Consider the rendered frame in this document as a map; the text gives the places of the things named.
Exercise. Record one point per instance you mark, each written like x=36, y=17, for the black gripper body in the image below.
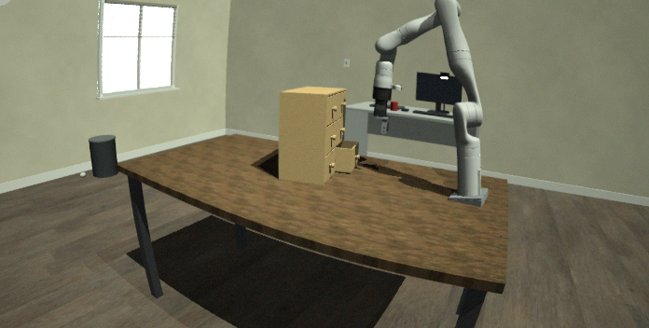
x=382, y=93

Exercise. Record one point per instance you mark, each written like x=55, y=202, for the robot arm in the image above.
x=465, y=114

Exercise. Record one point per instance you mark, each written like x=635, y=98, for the tan wooden chest of drawers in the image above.
x=302, y=131

